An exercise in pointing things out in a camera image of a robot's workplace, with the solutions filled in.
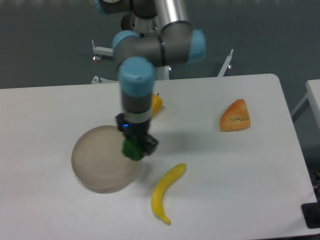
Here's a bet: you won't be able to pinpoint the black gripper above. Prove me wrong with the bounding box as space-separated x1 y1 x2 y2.
115 113 159 156

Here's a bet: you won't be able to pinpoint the green bell pepper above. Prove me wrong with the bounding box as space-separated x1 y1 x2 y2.
122 138 143 162

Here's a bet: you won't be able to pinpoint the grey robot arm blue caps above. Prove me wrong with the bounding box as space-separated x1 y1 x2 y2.
95 0 207 161

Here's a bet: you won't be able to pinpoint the yellow bell pepper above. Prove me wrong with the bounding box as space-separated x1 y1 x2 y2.
151 93 163 117

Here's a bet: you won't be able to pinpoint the beige round plate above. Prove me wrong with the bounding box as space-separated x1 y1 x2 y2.
71 125 141 194

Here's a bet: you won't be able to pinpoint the yellow banana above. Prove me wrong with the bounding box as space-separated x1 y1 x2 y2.
150 163 187 225

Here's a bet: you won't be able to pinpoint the orange pastry bread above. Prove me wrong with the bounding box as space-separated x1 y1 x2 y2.
219 98 251 132

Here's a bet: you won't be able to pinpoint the white side table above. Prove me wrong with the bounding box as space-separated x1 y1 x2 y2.
290 79 320 126

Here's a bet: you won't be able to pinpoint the black device at edge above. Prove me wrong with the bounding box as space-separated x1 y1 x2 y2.
301 202 320 229

